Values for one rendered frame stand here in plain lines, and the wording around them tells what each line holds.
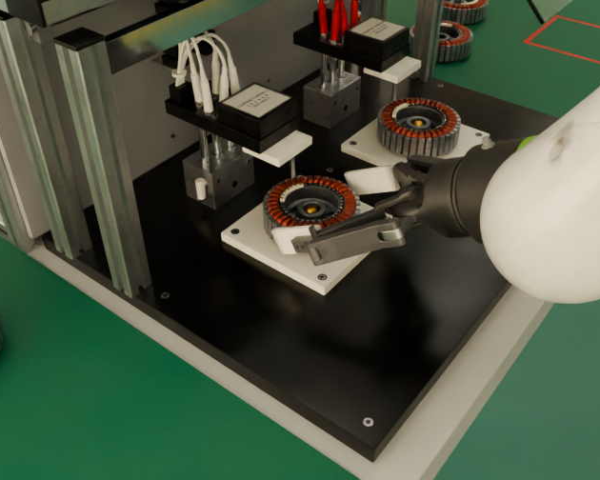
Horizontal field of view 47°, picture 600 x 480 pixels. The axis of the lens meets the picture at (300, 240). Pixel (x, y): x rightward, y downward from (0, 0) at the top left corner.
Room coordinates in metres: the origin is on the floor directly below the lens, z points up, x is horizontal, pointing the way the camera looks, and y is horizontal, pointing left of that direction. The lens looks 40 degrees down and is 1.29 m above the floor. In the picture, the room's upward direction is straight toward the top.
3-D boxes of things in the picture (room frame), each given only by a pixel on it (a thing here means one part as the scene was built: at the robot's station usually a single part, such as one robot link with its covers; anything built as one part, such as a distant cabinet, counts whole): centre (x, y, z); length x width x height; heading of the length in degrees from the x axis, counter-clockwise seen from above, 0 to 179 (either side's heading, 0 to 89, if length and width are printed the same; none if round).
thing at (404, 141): (0.82, -0.16, 0.80); 0.11 x 0.11 x 0.04
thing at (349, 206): (0.63, -0.01, 0.80); 0.11 x 0.11 x 0.04
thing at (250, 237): (0.63, -0.01, 0.78); 0.15 x 0.15 x 0.01; 52
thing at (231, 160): (0.71, 0.10, 0.80); 0.08 x 0.05 x 0.06; 142
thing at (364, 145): (0.82, -0.16, 0.78); 0.15 x 0.15 x 0.01; 52
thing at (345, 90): (0.91, -0.05, 0.80); 0.08 x 0.05 x 0.06; 142
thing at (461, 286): (0.73, -0.08, 0.76); 0.64 x 0.47 x 0.02; 142
